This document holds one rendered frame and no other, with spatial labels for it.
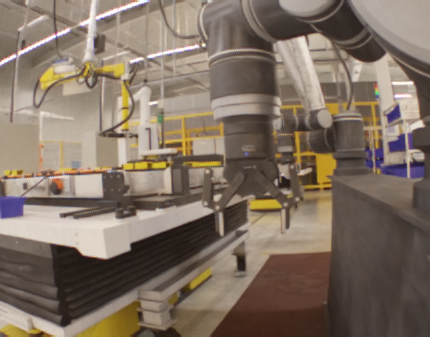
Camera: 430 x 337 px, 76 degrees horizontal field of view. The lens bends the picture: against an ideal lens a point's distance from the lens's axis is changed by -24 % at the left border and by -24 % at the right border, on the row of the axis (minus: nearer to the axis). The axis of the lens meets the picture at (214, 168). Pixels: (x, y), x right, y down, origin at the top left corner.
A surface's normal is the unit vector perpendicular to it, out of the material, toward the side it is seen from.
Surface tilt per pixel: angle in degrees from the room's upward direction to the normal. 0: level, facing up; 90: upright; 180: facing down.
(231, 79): 90
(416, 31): 95
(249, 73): 90
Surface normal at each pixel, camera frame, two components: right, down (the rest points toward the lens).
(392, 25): -0.75, 0.11
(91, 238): -0.33, 0.02
